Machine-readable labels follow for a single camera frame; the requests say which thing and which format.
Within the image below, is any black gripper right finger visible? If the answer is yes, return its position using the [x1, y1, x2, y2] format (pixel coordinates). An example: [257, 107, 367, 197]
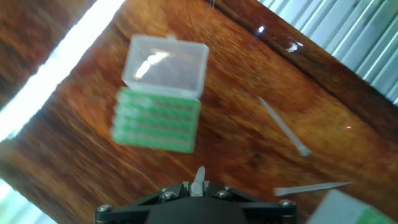
[203, 181, 299, 224]

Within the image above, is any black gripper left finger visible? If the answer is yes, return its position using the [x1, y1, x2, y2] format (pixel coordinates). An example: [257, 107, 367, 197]
[94, 182, 190, 224]

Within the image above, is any green clear pipette tip box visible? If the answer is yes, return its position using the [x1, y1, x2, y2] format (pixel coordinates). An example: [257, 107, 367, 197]
[306, 189, 396, 224]
[110, 33, 210, 154]

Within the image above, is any glossy brown wooden board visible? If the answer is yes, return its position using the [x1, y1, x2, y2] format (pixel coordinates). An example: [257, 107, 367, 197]
[0, 0, 398, 224]

